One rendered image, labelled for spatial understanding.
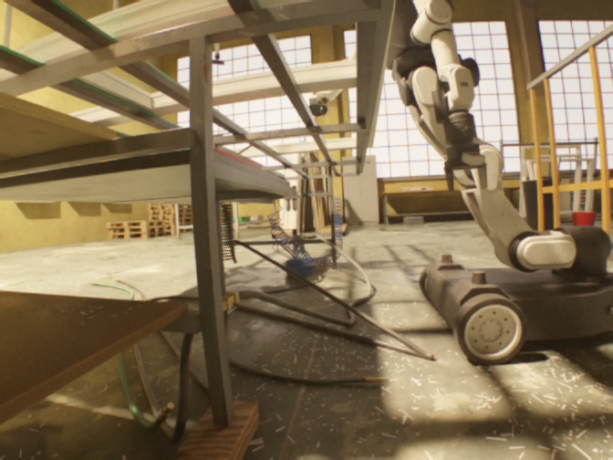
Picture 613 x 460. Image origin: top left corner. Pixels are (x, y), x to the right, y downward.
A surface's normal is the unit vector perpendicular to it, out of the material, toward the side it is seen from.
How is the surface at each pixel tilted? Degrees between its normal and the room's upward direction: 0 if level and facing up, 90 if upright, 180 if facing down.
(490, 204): 115
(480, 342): 90
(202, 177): 90
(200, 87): 90
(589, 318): 90
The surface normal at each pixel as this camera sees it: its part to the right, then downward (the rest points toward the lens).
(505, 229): -0.17, 0.04
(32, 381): -0.05, -1.00
